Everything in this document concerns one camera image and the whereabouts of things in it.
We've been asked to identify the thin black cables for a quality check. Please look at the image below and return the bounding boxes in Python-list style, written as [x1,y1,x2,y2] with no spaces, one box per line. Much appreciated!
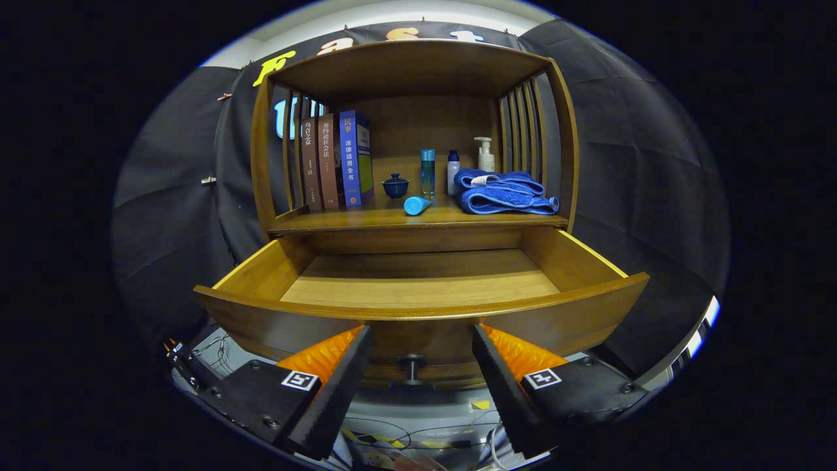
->
[190,330,237,387]

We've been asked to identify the blue folded towel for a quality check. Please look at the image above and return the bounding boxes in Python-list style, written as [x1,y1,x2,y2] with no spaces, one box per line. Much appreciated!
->
[454,168,560,216]

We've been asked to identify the wooden cabinet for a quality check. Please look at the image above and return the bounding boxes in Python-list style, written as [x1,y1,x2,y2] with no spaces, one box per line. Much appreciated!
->
[250,39,580,237]

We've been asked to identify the white pump bottle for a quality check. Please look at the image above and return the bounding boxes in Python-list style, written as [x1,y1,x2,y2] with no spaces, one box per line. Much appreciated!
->
[474,136,496,173]

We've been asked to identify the blue book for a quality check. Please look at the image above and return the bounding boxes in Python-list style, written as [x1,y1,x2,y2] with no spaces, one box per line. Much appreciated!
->
[339,109,374,207]

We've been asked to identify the teal glass bottle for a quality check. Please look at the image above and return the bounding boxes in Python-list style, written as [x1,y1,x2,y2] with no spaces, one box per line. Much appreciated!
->
[420,148,436,199]

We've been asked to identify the wooden drawer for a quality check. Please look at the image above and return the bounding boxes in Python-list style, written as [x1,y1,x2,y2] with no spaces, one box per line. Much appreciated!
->
[194,226,651,390]

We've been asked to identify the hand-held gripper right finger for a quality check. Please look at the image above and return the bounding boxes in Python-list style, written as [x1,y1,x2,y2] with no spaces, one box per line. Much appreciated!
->
[472,323,649,459]

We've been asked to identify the dark brown book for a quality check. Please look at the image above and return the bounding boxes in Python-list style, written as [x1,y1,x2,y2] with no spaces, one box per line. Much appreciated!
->
[301,116,324,211]

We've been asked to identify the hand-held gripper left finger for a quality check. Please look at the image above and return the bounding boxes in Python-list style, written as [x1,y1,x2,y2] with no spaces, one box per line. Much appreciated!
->
[198,325,373,461]

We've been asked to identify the black backdrop cloth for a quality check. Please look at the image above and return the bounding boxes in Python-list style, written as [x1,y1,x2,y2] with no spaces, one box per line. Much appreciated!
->
[110,18,730,380]

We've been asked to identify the white striped panel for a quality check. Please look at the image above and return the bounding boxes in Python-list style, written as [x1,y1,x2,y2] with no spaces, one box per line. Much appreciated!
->
[638,294,721,390]

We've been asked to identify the reddish brown book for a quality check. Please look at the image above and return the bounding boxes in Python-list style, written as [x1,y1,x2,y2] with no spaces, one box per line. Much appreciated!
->
[317,113,341,209]

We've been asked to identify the white cable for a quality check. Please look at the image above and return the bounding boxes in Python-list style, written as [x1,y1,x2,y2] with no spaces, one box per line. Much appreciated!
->
[487,425,517,468]

